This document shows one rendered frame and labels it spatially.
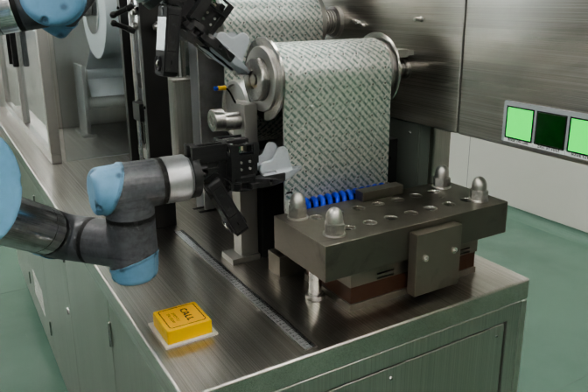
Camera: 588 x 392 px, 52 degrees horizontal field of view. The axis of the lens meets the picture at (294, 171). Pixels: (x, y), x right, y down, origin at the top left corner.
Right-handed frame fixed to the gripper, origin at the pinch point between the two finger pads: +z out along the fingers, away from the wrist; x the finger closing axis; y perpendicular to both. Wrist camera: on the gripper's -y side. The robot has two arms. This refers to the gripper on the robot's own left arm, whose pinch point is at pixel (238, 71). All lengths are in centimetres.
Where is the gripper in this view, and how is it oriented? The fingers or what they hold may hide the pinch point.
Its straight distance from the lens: 109.1
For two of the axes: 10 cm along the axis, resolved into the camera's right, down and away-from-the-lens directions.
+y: 5.4, -8.3, 1.0
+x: -5.1, -2.3, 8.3
